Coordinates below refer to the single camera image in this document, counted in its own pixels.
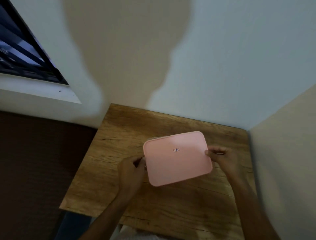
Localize light grey trousers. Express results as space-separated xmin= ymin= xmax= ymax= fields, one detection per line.
xmin=120 ymin=224 xmax=151 ymax=240

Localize white window sill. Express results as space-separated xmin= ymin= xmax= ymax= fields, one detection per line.
xmin=0 ymin=73 xmax=82 ymax=105

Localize pink box lid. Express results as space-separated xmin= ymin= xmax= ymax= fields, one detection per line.
xmin=143 ymin=131 xmax=213 ymax=187

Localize person's right forearm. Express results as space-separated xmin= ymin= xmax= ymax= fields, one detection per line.
xmin=226 ymin=168 xmax=281 ymax=240

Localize person's left hand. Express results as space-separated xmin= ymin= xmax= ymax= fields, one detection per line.
xmin=117 ymin=155 xmax=147 ymax=196

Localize person's left forearm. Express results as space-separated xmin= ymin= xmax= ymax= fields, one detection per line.
xmin=78 ymin=190 xmax=139 ymax=240

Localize person's right hand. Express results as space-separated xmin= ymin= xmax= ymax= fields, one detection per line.
xmin=205 ymin=146 xmax=245 ymax=177

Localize dark window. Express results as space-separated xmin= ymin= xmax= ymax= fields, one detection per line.
xmin=0 ymin=0 xmax=69 ymax=86

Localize brown striped bed cover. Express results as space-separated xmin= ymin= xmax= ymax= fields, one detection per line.
xmin=0 ymin=110 xmax=98 ymax=240

